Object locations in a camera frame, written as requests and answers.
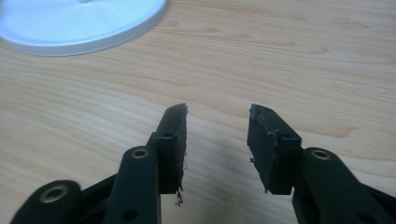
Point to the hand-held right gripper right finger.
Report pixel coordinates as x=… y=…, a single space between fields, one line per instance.
x=271 y=155

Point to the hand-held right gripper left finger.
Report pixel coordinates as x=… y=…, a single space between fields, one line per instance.
x=169 y=149

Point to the white round plate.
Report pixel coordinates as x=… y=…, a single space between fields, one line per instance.
x=77 y=25

